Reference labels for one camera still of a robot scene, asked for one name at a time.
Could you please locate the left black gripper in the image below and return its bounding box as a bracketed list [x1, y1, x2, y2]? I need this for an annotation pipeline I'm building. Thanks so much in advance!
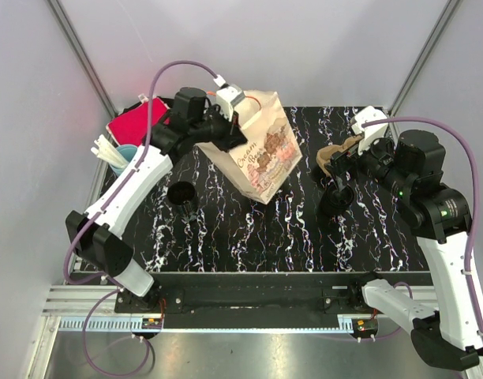
[190, 104, 247, 152]

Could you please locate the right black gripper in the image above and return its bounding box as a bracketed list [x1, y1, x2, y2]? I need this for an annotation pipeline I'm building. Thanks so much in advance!
[324, 130, 413, 197]

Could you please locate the black cup stack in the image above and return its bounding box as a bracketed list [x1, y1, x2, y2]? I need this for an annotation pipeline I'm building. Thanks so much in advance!
[319, 183, 354, 217]
[167, 181, 198, 221]

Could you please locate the cream bear paper bag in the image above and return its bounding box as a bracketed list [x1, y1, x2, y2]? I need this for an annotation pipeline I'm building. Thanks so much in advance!
[197, 90, 302, 205]

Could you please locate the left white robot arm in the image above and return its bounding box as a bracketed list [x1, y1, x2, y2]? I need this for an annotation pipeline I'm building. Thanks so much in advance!
[66, 84, 247, 313]

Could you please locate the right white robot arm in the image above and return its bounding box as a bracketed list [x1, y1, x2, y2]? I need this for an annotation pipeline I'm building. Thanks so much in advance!
[316, 129, 483, 371]

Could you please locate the red napkin stack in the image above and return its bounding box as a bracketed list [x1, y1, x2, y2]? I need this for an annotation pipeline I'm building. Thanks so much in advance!
[106, 96, 149, 146]

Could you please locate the light blue cup holder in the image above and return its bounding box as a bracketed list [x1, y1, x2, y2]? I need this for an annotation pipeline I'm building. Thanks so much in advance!
[109, 144, 137, 176]

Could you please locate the white stirrer sticks bundle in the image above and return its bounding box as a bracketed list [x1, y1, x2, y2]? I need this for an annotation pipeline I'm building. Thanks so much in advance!
[91, 135, 129, 168]

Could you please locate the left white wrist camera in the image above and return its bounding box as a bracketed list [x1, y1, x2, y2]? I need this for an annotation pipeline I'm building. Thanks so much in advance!
[213, 75, 245, 121]

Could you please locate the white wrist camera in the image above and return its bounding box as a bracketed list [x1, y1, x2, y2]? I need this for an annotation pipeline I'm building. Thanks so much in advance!
[213, 75, 245, 121]
[350, 106, 388, 155]

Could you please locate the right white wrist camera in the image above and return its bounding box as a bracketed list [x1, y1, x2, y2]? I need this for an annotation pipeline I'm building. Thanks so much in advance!
[350, 106, 388, 155]

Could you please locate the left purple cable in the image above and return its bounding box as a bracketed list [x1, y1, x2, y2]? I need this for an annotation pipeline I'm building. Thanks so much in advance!
[62, 59, 227, 375]

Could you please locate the aluminium rail frame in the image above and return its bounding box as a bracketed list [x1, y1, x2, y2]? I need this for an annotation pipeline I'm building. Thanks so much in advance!
[28, 0, 483, 379]

